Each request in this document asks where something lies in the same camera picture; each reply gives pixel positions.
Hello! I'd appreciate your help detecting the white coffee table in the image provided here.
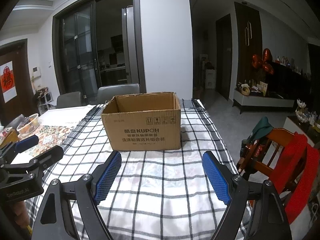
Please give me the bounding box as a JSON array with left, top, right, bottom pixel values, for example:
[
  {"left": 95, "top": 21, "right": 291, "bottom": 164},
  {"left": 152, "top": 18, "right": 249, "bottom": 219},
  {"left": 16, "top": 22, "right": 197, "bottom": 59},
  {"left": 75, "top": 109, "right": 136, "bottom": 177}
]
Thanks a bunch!
[{"left": 284, "top": 115, "right": 320, "bottom": 142}]

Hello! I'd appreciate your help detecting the person's left hand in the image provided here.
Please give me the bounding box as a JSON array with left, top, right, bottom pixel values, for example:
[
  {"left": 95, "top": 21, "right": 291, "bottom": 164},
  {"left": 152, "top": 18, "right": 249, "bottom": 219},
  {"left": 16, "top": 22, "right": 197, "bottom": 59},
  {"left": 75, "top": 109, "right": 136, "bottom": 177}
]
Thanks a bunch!
[{"left": 7, "top": 199, "right": 32, "bottom": 234}]

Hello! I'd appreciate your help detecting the kitchen cabinet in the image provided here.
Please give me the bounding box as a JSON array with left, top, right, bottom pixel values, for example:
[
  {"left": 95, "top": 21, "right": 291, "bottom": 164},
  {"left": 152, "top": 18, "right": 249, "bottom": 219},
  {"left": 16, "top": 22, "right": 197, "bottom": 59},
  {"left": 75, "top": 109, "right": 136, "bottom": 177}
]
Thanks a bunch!
[{"left": 100, "top": 65, "right": 128, "bottom": 86}]

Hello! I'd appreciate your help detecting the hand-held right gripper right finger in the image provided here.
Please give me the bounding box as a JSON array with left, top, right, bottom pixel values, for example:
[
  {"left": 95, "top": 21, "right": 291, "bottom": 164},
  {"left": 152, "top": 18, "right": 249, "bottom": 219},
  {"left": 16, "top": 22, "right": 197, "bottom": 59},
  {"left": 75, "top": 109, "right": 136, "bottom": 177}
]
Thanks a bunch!
[{"left": 202, "top": 151, "right": 293, "bottom": 240}]

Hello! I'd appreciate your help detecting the grey dining chair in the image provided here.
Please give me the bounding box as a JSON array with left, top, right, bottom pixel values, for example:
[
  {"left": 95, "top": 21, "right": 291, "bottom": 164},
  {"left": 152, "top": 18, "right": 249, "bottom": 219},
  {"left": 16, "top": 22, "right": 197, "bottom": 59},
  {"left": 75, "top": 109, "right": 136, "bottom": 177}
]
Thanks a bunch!
[
  {"left": 97, "top": 83, "right": 140, "bottom": 105},
  {"left": 56, "top": 91, "right": 82, "bottom": 109}
]

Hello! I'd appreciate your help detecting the dark interior door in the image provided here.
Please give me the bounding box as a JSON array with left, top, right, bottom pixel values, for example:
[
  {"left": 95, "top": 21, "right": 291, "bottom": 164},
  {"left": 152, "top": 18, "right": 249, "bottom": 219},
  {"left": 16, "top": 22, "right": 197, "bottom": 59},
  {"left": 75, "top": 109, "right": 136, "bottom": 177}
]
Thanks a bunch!
[{"left": 215, "top": 14, "right": 232, "bottom": 101}]

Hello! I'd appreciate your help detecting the wooden high chair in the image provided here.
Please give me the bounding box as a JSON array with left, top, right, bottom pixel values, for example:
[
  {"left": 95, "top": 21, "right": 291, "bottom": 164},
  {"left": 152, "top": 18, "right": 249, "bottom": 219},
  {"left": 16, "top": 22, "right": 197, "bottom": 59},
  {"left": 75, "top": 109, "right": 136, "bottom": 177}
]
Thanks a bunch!
[{"left": 236, "top": 127, "right": 311, "bottom": 196}]

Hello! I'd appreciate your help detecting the tall dark wardrobe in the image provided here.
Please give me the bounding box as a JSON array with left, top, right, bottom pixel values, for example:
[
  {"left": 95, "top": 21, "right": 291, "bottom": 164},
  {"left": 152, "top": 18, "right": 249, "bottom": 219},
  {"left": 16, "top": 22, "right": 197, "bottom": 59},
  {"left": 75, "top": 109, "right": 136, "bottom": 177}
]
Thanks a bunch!
[{"left": 234, "top": 2, "right": 263, "bottom": 91}]

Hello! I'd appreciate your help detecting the glass sliding door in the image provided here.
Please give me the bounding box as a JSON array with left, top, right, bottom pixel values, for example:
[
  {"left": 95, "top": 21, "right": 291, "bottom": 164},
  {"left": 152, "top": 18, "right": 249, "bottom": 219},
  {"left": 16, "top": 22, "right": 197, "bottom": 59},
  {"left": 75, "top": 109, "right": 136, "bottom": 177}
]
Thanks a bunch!
[{"left": 52, "top": 2, "right": 101, "bottom": 96}]

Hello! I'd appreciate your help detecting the red cloth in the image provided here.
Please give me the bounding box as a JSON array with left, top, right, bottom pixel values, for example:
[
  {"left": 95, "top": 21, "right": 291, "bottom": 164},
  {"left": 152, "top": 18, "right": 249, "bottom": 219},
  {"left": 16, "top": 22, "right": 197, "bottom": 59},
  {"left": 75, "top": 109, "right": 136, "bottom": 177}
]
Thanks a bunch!
[{"left": 269, "top": 132, "right": 320, "bottom": 225}]

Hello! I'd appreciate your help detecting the white low cabinet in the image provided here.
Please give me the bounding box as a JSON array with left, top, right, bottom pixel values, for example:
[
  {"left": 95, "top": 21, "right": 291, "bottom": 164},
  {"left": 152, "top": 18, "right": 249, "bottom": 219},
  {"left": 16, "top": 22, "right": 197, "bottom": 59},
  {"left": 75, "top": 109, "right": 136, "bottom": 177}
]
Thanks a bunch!
[{"left": 233, "top": 89, "right": 295, "bottom": 115}]

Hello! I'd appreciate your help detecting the dark long sideboard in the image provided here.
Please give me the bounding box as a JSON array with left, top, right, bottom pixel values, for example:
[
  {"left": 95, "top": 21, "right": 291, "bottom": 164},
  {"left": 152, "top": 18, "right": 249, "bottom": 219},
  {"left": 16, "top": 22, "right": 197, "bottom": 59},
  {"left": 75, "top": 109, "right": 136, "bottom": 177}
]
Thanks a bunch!
[{"left": 269, "top": 61, "right": 313, "bottom": 98}]

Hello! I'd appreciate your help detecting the brown entrance door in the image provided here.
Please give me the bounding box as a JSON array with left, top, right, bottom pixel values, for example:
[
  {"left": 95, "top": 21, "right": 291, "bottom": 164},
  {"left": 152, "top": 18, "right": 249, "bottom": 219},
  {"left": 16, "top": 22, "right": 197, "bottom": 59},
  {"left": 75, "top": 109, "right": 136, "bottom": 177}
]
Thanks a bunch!
[{"left": 0, "top": 39, "right": 28, "bottom": 121}]

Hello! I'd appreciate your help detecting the black white checked tablecloth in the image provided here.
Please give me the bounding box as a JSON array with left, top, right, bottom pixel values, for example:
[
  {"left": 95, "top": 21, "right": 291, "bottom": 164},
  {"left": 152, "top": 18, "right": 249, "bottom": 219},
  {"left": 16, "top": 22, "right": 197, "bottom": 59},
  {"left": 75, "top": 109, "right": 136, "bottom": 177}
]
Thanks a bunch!
[{"left": 32, "top": 98, "right": 253, "bottom": 240}]

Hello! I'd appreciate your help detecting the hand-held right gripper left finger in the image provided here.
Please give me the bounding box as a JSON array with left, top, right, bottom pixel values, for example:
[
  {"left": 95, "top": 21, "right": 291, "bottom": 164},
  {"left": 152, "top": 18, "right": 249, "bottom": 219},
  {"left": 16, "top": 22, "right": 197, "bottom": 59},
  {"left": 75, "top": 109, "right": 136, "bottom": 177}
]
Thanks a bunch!
[{"left": 31, "top": 151, "right": 122, "bottom": 240}]

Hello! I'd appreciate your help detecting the green cloth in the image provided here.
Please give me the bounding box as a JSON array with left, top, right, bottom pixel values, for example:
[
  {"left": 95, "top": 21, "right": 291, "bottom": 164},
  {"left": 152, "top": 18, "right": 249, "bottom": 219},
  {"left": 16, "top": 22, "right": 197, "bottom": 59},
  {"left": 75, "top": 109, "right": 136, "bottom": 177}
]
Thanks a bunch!
[{"left": 251, "top": 117, "right": 273, "bottom": 142}]

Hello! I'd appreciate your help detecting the clear plastic food bowl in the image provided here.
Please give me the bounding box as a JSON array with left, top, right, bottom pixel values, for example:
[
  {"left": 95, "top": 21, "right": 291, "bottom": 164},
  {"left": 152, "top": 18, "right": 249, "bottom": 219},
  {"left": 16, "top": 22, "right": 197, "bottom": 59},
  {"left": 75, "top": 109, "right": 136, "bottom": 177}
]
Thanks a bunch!
[{"left": 16, "top": 113, "right": 41, "bottom": 138}]

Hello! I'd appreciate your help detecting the cardboard box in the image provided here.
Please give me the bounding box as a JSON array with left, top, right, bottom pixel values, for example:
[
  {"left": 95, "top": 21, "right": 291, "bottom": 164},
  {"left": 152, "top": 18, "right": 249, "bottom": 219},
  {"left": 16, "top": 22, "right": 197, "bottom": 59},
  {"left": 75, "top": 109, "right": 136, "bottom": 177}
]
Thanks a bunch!
[{"left": 101, "top": 92, "right": 182, "bottom": 152}]

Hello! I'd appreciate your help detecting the patterned box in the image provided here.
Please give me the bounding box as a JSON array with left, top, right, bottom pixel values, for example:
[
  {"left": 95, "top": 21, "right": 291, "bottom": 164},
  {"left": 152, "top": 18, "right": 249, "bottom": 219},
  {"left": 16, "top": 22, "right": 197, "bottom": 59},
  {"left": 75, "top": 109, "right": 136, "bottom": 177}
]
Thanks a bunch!
[{"left": 0, "top": 127, "right": 20, "bottom": 148}]

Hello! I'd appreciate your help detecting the grey refrigerator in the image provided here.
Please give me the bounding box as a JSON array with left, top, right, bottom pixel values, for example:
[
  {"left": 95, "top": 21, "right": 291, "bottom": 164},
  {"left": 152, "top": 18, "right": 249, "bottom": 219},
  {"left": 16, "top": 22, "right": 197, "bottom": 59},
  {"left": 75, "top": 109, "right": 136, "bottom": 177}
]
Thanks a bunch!
[{"left": 122, "top": 5, "right": 137, "bottom": 85}]

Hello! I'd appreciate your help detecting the white table cloth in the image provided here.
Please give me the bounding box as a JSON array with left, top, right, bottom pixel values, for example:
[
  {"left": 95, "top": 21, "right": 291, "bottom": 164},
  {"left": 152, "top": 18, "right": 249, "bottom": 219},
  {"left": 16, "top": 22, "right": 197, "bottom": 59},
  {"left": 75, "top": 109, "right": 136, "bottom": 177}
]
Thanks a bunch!
[{"left": 37, "top": 104, "right": 96, "bottom": 128}]

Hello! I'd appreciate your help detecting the floral patterned mat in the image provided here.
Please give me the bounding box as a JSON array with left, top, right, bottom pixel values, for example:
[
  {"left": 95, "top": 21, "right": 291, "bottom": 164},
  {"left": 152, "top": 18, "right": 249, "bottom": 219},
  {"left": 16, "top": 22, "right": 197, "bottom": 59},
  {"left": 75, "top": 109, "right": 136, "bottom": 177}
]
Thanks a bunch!
[{"left": 24, "top": 124, "right": 82, "bottom": 158}]

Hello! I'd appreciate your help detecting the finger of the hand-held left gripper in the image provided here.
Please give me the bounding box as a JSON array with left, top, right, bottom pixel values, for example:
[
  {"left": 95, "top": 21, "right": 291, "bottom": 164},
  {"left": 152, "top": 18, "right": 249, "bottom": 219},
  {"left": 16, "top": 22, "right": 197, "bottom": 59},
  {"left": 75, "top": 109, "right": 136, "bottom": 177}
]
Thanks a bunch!
[
  {"left": 0, "top": 134, "right": 40, "bottom": 160},
  {"left": 0, "top": 145, "right": 64, "bottom": 178}
]

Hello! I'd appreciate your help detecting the red white door poster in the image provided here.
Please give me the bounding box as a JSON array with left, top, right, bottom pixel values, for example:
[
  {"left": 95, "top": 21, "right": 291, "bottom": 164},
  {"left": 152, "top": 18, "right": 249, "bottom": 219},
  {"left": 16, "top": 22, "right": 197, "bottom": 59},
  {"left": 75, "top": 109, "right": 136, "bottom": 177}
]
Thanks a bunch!
[{"left": 0, "top": 61, "right": 17, "bottom": 103}]

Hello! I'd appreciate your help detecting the cluttered storage rack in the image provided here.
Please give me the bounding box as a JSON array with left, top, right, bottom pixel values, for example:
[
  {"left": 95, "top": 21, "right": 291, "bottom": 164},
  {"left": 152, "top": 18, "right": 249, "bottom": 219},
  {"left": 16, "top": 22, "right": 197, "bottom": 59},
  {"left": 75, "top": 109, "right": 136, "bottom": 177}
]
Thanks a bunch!
[{"left": 34, "top": 87, "right": 55, "bottom": 116}]

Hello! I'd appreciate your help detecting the white tiered flower dish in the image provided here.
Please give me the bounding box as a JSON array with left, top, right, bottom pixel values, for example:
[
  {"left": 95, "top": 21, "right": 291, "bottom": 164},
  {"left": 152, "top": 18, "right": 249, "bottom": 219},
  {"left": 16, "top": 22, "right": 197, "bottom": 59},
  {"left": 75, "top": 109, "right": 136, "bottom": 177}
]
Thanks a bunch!
[{"left": 296, "top": 99, "right": 310, "bottom": 123}]

